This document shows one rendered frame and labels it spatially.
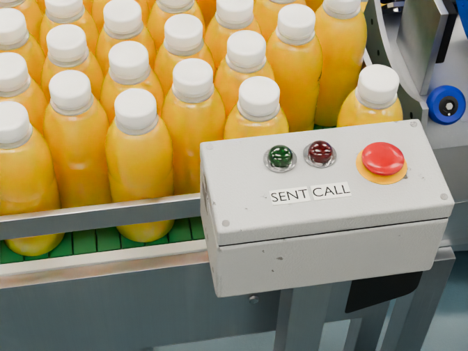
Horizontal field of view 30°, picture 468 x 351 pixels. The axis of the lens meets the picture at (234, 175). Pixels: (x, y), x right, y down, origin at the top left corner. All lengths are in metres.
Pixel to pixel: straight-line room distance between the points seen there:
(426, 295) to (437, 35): 0.50
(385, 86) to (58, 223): 0.35
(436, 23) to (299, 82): 0.17
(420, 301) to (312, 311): 0.51
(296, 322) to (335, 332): 1.04
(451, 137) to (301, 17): 0.25
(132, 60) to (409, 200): 0.31
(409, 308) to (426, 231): 0.64
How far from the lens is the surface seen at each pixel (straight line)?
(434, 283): 1.35
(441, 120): 1.01
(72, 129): 0.85
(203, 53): 0.91
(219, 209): 0.71
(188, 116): 0.86
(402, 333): 1.46
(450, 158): 1.07
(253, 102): 0.82
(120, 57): 0.87
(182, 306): 0.99
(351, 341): 1.79
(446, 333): 1.99
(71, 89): 0.84
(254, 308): 1.02
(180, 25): 0.90
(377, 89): 0.85
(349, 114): 0.88
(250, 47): 0.88
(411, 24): 1.09
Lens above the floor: 1.66
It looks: 50 degrees down
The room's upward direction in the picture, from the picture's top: 2 degrees clockwise
